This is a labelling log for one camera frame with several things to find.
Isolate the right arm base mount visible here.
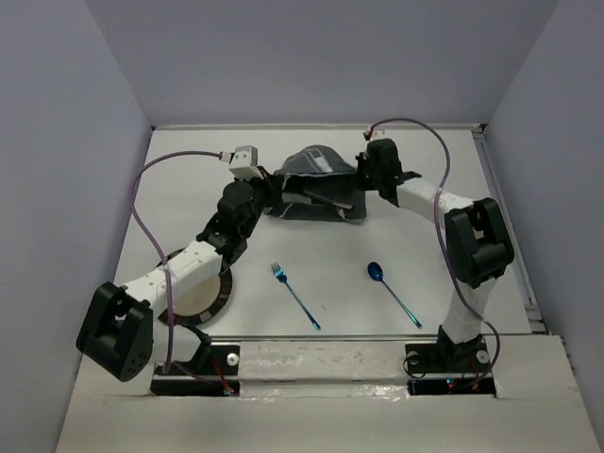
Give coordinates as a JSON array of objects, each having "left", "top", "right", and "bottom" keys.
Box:
[{"left": 402, "top": 327, "right": 496, "bottom": 396}]

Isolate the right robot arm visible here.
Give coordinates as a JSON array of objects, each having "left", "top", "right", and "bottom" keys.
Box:
[{"left": 357, "top": 139, "right": 514, "bottom": 370}]

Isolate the black rimmed dinner plate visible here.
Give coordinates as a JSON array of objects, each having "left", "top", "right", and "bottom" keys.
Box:
[{"left": 173, "top": 269, "right": 233, "bottom": 327}]

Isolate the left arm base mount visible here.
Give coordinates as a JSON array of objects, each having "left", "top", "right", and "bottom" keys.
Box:
[{"left": 150, "top": 327, "right": 241, "bottom": 397}]

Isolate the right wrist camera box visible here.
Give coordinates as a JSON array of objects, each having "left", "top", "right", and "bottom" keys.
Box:
[{"left": 362, "top": 127, "right": 384, "bottom": 142}]

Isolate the blue metal spoon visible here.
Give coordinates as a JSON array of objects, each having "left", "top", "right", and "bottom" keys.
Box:
[{"left": 367, "top": 261, "right": 423, "bottom": 329}]

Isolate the grey striped cloth napkin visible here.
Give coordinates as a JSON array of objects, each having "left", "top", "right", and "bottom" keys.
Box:
[{"left": 264, "top": 144, "right": 367, "bottom": 225}]

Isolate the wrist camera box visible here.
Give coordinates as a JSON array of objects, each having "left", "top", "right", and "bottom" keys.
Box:
[
  {"left": 229, "top": 145, "right": 262, "bottom": 180},
  {"left": 362, "top": 127, "right": 384, "bottom": 142}
]

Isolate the blue metal fork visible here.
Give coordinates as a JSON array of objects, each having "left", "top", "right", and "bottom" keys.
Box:
[{"left": 271, "top": 262, "right": 321, "bottom": 331}]

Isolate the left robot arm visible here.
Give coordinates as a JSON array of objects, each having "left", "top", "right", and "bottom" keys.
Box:
[{"left": 75, "top": 176, "right": 283, "bottom": 382}]

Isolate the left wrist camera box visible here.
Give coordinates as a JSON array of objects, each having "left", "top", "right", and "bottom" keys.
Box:
[{"left": 229, "top": 145, "right": 262, "bottom": 180}]

